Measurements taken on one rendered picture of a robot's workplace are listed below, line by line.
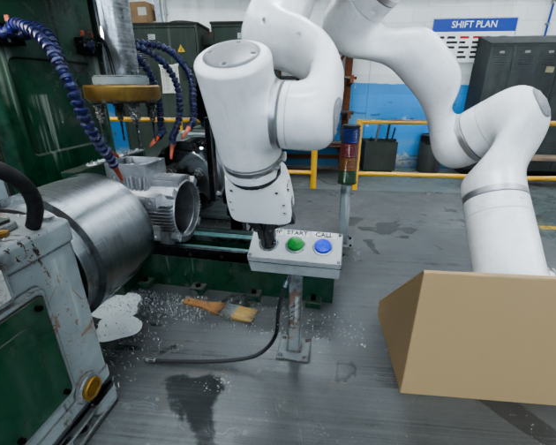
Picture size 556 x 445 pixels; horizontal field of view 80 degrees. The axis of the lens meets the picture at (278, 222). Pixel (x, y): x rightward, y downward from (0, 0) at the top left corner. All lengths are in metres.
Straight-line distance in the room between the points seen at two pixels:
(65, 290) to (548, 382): 0.81
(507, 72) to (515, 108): 5.24
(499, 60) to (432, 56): 5.23
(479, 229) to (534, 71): 5.44
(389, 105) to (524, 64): 1.82
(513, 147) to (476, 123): 0.09
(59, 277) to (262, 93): 0.38
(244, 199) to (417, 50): 0.47
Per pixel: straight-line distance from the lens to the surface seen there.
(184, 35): 4.23
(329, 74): 0.39
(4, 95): 0.98
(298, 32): 0.47
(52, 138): 1.06
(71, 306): 0.59
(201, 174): 1.12
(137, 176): 0.94
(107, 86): 0.90
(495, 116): 0.84
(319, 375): 0.73
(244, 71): 0.36
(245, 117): 0.37
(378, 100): 5.97
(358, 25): 0.77
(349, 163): 1.10
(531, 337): 0.71
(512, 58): 6.07
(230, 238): 0.98
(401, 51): 0.77
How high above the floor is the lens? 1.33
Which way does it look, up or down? 23 degrees down
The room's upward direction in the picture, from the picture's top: straight up
